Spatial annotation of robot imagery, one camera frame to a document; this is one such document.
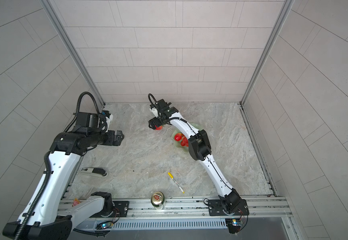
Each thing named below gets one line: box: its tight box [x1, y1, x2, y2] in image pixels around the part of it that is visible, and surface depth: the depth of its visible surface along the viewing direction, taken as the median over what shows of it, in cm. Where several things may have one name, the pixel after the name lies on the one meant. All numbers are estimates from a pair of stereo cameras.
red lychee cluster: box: [174, 132, 189, 147], surface depth 91 cm
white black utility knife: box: [80, 167, 107, 177], surface depth 80 cm
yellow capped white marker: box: [167, 172, 185, 194], surface depth 81 cm
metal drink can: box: [150, 191, 167, 211], surface depth 66 cm
